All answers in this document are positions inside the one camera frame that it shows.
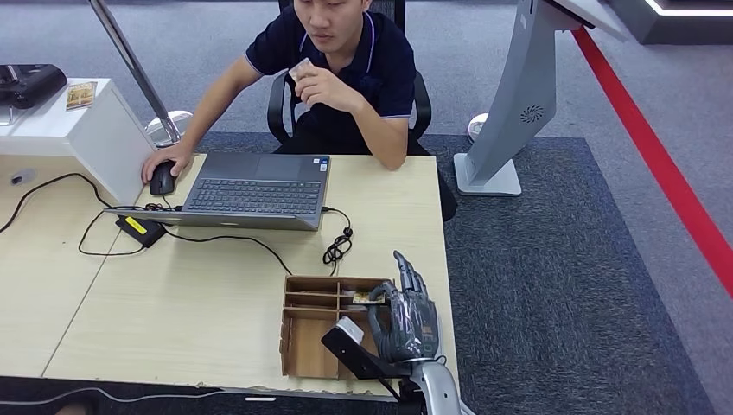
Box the person's right hand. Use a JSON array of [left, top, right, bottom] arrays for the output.
[[141, 143, 194, 184]]

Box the person's left hand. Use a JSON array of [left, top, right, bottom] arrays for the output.
[[293, 64, 365, 114]]

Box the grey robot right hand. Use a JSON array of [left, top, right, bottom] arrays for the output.
[[366, 250, 442, 365]]

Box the black computer mouse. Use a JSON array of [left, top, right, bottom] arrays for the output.
[[149, 160, 177, 197]]

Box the person's ID card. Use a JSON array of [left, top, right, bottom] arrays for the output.
[[288, 57, 313, 83]]

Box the person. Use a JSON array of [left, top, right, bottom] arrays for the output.
[[141, 0, 459, 225]]

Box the gold card on display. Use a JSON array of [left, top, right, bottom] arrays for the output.
[[65, 80, 98, 111]]

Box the black office chair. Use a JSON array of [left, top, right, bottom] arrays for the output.
[[266, 0, 459, 226]]

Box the white cabinet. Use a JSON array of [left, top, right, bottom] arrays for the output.
[[0, 78, 156, 206]]

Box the black power adapter yellow label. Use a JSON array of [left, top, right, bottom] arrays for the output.
[[115, 214, 167, 248]]

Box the grey laptop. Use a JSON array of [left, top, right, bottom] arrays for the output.
[[105, 151, 332, 232]]

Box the metal pole with round base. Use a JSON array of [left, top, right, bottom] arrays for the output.
[[86, 0, 194, 149]]

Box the wooden compartment organizer box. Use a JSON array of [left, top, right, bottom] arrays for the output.
[[279, 276, 398, 384]]

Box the round white floor object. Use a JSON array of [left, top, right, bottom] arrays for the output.
[[467, 112, 489, 144]]

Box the black device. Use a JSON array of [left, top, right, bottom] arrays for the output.
[[0, 63, 68, 110]]

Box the dark grey carpet mat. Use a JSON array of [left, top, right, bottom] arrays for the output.
[[194, 131, 717, 415]]

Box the grey kiosk stand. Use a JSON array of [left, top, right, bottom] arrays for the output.
[[453, 0, 631, 197]]

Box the dark platform with light strip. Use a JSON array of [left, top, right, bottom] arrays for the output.
[[607, 0, 733, 46]]

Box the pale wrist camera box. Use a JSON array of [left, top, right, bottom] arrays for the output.
[[320, 316, 413, 382]]

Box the black laptop charger cable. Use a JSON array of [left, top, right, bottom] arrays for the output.
[[162, 206, 354, 278]]

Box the long black cable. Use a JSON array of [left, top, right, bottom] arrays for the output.
[[0, 172, 184, 233]]

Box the thin black cable loop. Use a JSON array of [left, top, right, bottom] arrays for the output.
[[77, 208, 147, 257]]

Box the white cable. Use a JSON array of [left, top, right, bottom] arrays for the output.
[[0, 387, 230, 406]]

